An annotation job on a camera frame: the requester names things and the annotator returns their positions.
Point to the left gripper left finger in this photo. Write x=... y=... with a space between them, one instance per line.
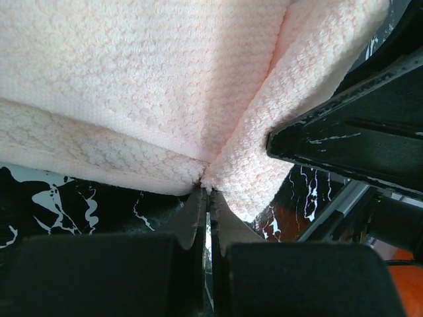
x=120 y=274

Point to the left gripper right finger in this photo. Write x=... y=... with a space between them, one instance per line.
x=253 y=277

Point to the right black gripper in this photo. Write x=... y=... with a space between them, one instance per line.
x=371 y=133

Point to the pink towel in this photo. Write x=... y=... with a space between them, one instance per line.
x=161 y=96

